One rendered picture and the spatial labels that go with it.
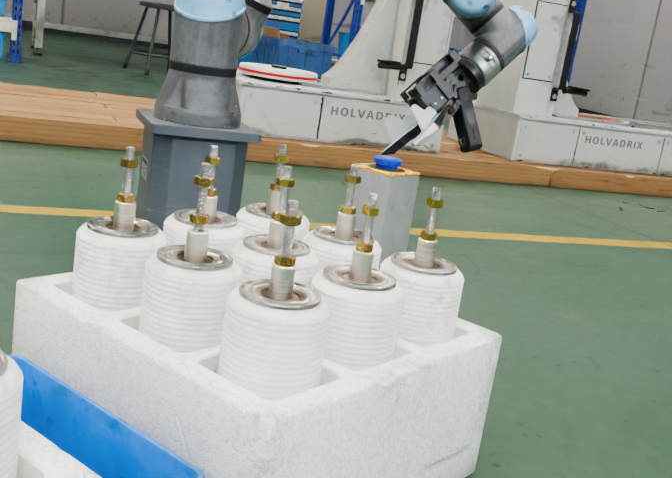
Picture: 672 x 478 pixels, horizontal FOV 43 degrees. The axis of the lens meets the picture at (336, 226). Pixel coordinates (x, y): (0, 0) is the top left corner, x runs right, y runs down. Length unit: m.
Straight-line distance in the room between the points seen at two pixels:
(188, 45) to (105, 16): 7.83
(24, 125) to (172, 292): 2.04
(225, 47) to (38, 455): 0.94
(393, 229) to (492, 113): 2.48
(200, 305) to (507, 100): 2.83
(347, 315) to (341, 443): 0.12
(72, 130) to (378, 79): 1.19
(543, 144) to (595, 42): 4.97
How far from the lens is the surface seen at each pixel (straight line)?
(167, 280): 0.82
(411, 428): 0.89
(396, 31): 3.32
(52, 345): 0.93
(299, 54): 5.47
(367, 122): 3.15
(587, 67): 8.50
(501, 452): 1.14
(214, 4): 1.44
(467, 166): 3.29
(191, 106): 1.43
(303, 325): 0.74
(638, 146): 3.84
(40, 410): 0.91
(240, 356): 0.75
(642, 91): 7.87
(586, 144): 3.67
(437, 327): 0.94
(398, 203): 1.17
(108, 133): 2.84
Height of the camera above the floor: 0.50
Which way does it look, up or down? 13 degrees down
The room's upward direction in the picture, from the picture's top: 9 degrees clockwise
